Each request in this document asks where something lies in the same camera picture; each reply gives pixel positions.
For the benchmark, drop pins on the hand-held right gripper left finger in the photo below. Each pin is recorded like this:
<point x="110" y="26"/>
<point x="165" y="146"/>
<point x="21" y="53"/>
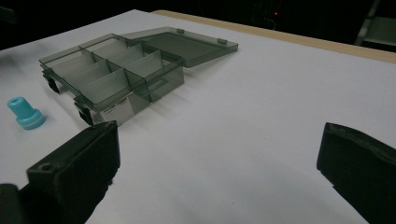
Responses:
<point x="77" y="168"/>

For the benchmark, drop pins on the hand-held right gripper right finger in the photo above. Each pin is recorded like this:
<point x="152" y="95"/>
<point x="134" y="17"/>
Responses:
<point x="361" y="168"/>

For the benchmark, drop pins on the small blue plastic part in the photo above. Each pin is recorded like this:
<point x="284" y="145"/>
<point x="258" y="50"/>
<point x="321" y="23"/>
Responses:
<point x="25" y="114"/>

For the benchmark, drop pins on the transparent grey compartment box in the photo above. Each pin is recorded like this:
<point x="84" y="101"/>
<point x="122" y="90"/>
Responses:
<point x="124" y="71"/>

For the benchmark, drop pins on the metal stand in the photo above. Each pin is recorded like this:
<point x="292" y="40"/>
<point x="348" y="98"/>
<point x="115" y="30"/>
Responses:
<point x="375" y="29"/>

